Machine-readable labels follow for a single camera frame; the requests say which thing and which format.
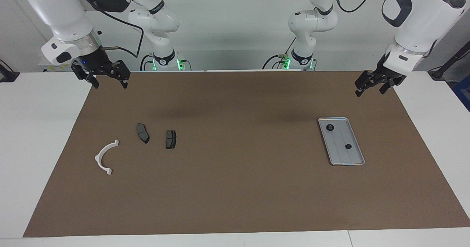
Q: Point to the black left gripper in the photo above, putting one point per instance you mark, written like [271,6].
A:
[382,74]

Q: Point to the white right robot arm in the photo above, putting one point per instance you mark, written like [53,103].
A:
[55,11]

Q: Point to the blue box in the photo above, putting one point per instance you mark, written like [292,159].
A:
[463,94]

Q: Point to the white power box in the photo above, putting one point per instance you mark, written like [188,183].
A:
[55,68]

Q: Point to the silver metal tray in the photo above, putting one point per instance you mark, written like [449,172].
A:
[343,155]

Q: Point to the rectangular dark grey brake pad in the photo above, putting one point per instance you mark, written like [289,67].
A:
[170,139]

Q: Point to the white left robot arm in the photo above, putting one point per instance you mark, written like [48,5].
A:
[422,15]

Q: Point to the brown table mat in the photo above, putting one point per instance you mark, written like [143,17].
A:
[235,188]

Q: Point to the black stand clamp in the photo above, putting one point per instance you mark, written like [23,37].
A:
[7,74]

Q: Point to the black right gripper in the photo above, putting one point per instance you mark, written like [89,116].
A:
[99,65]

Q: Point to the black stand with pole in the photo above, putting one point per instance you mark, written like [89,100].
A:
[446,67]

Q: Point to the curved dark grey brake pad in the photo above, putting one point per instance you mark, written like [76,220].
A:
[142,132]

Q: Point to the white semicircular bracket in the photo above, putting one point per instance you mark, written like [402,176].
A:
[98,158]

